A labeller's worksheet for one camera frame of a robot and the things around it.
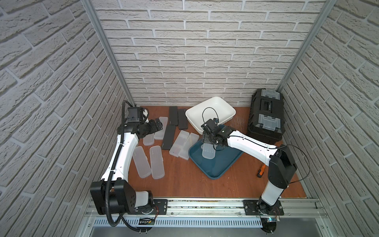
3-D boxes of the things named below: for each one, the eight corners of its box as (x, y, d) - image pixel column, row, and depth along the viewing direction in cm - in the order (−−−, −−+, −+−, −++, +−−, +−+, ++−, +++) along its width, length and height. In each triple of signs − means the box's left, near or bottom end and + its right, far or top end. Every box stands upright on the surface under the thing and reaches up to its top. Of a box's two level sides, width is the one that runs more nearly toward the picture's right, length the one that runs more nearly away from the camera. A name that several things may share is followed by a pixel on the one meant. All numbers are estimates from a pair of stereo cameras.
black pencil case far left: (169, 125, 109) (168, 123, 107) (170, 108, 120) (169, 106, 118) (177, 125, 109) (177, 123, 107) (177, 108, 120) (177, 106, 118)
